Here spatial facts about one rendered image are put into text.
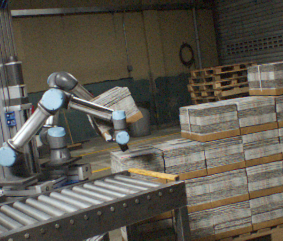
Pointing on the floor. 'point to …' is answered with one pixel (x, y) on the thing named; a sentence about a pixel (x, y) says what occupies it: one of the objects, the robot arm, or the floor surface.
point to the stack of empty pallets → (209, 96)
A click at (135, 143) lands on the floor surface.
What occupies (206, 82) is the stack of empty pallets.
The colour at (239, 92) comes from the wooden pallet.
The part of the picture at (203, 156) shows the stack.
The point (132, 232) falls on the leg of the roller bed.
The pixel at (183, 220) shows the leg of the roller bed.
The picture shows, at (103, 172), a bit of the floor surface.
